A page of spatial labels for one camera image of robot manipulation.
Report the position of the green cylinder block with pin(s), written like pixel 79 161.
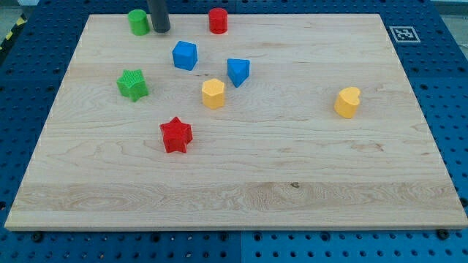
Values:
pixel 138 22

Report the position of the yellow heart block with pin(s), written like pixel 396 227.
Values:
pixel 347 102

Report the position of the blue triangle block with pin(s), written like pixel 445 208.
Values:
pixel 238 70

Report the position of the yellow hexagon block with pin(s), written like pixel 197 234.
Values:
pixel 213 93

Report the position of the light wooden board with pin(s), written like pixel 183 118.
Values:
pixel 276 156

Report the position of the black white fiducial marker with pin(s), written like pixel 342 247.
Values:
pixel 404 34

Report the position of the green star block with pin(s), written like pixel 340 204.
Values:
pixel 132 84

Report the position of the red star block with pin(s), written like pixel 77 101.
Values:
pixel 176 135

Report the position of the blue cube block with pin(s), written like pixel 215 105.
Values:
pixel 185 55

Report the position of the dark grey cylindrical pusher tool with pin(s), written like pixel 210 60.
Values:
pixel 159 15

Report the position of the red cylinder block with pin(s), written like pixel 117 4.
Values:
pixel 218 20

